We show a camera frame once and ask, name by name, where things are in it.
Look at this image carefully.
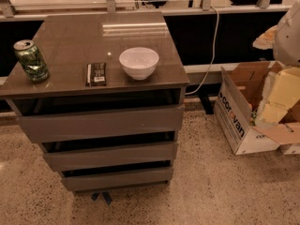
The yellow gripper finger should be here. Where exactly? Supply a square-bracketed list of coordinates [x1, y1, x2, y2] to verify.
[255, 67, 300, 125]
[252, 25, 278, 50]

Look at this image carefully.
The grey bottom drawer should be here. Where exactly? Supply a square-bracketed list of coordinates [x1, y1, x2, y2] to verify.
[62, 160, 173, 192]

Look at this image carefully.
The grey drawer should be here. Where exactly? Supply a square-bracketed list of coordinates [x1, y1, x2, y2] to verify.
[12, 89, 184, 143]
[62, 160, 173, 192]
[43, 131, 177, 172]

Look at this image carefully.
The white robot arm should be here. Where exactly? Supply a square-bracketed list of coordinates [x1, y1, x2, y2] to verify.
[253, 1, 300, 127]

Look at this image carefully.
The grey drawer cabinet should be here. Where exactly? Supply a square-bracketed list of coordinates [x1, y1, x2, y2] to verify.
[0, 10, 190, 195]

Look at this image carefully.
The grey middle drawer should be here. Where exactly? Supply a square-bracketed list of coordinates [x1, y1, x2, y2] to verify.
[43, 131, 177, 172]

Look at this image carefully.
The grey top drawer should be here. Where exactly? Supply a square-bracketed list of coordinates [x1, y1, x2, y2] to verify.
[12, 89, 184, 143]

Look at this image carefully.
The white cardboard box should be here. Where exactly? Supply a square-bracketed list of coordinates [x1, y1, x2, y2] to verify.
[215, 61, 300, 155]

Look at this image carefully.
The white bowl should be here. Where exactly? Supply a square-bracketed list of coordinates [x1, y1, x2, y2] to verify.
[119, 47, 159, 80]

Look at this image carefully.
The blue tape on floor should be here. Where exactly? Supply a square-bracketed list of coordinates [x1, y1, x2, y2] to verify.
[91, 191, 113, 205]

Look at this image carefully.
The green soda can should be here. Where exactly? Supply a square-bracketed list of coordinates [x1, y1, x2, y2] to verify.
[13, 39, 50, 83]

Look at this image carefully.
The metal railing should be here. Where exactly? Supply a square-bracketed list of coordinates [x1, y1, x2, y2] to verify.
[0, 0, 299, 18]

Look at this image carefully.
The white cable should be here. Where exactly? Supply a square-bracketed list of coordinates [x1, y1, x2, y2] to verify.
[185, 6, 220, 97]

